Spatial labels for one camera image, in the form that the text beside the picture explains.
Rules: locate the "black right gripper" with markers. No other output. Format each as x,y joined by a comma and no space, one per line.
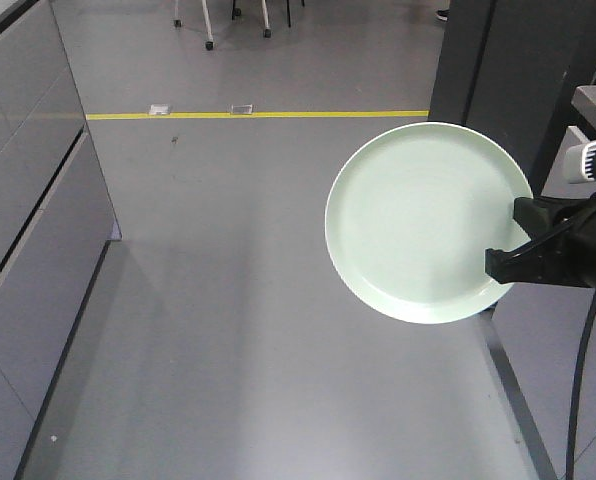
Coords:
533,261

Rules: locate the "light green round plate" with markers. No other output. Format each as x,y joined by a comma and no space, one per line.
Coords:
411,214

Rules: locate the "dark kitchen island counter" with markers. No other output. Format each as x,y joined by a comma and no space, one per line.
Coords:
509,70

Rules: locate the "rolling chair base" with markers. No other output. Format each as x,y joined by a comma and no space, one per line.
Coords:
234,17

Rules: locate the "grey cabinet row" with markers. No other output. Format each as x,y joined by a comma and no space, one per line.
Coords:
56,217

